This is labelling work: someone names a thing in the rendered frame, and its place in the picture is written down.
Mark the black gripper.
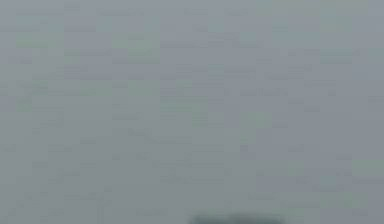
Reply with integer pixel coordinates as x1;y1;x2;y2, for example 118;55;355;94
188;213;287;224

